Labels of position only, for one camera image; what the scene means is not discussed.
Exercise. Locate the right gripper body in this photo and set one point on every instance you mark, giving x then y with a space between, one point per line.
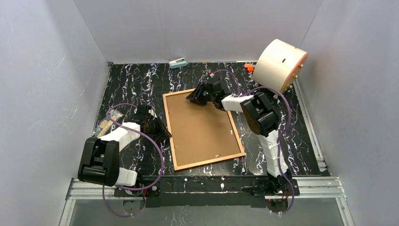
205 93

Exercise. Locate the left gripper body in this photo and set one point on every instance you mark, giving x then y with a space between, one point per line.
152 127

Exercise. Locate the brown backing board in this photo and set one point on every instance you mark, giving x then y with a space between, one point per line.
202 131

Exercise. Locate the wooden picture frame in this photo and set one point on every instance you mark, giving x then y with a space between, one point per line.
202 129

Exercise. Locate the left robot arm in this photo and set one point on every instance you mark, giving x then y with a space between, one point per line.
100 162

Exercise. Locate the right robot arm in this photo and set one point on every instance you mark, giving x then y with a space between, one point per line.
263 120

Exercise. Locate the teal white small device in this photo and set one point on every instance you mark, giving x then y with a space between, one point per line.
178 63

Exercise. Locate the small plastic bag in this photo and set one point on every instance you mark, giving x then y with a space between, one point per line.
106 124

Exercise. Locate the orange clip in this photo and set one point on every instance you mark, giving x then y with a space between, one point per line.
249 67

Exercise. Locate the white orange cylinder box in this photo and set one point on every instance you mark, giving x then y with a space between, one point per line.
279 65

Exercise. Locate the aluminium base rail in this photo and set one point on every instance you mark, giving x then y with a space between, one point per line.
321 202

